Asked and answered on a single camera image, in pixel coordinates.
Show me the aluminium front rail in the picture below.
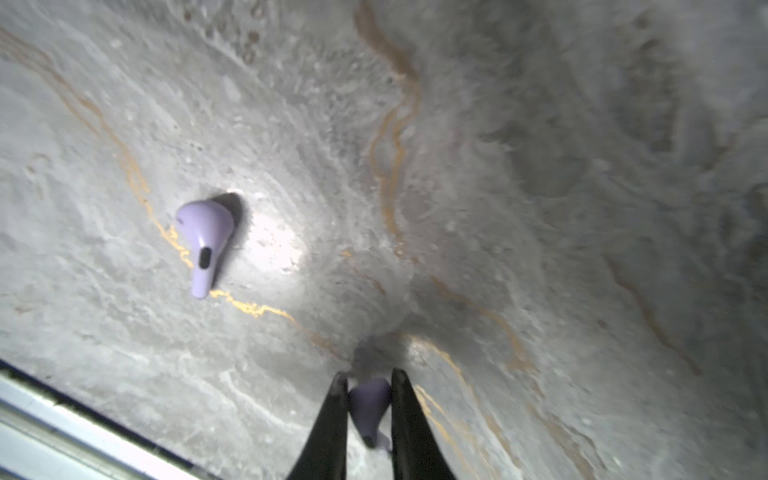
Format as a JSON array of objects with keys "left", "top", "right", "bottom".
[{"left": 1, "top": 361, "right": 216, "bottom": 479}]

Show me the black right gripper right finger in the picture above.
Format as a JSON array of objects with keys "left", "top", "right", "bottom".
[{"left": 391, "top": 368, "right": 456, "bottom": 480}]

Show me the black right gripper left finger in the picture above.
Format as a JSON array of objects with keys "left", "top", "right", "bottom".
[{"left": 287, "top": 372, "right": 349, "bottom": 480}]

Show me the purple earbud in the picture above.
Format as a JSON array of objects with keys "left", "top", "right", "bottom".
[
  {"left": 348, "top": 378, "right": 392, "bottom": 452},
  {"left": 175, "top": 200, "right": 235, "bottom": 299}
]

